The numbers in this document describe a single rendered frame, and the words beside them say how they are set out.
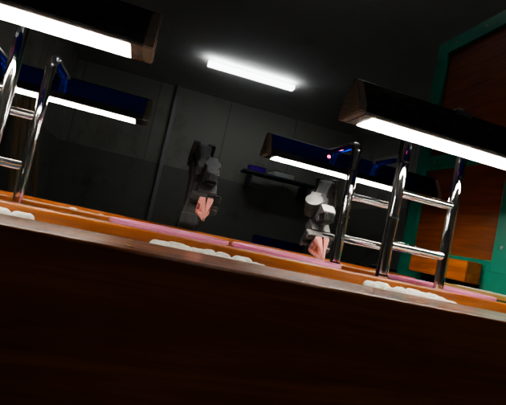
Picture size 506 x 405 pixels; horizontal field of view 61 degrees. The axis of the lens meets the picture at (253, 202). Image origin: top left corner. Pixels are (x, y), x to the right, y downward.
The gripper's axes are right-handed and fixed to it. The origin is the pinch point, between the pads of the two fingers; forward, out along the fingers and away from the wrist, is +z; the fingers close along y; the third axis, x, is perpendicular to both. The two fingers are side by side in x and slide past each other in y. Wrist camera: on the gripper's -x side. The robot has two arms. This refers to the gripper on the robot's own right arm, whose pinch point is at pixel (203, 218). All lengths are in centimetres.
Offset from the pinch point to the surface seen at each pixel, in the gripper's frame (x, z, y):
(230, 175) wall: 309, -499, 111
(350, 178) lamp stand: -33.1, 9.2, 33.9
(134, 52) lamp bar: -61, 37, -26
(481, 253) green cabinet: -18, 8, 91
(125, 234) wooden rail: -33, 49, -21
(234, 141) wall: 265, -536, 104
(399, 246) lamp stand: -36, 38, 37
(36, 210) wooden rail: -34, 48, -36
